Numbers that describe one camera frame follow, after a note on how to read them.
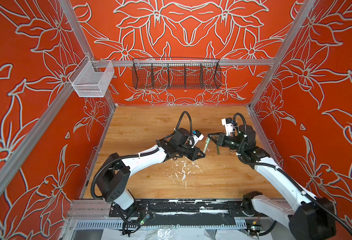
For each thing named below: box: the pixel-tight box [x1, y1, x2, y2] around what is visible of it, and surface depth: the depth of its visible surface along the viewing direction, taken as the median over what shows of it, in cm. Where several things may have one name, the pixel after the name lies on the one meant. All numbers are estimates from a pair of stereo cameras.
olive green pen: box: [202, 136, 211, 154], surface depth 76 cm
